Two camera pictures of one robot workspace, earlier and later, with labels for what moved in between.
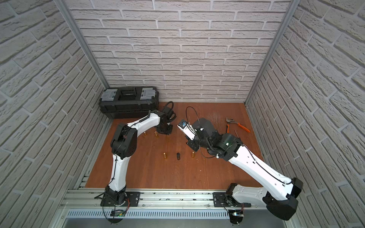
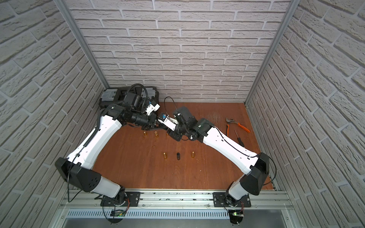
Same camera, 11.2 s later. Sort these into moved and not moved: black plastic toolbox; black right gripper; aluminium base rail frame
Moved: black right gripper
Not moved: black plastic toolbox; aluminium base rail frame
